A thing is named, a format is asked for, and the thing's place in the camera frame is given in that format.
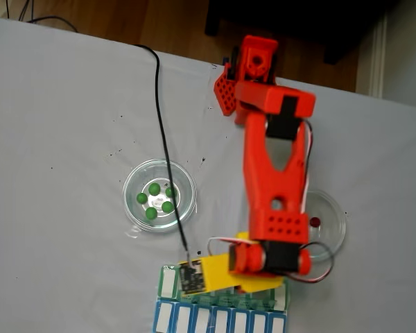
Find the red round pill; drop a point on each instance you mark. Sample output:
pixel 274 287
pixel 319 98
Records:
pixel 314 221

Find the green blue weekly pill organizer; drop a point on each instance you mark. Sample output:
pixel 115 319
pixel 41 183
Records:
pixel 225 319

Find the green round pill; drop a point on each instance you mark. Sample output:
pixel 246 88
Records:
pixel 154 188
pixel 151 213
pixel 166 206
pixel 142 198
pixel 167 191

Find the clear glass bowl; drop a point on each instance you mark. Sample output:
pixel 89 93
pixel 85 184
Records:
pixel 333 215
pixel 142 173

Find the pale grey tablecloth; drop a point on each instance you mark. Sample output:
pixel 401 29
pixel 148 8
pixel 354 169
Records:
pixel 55 104

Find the dark wooden furniture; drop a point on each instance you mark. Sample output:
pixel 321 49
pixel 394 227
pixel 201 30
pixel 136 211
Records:
pixel 367 17

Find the white wall trim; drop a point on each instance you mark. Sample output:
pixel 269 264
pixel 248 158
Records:
pixel 378 55

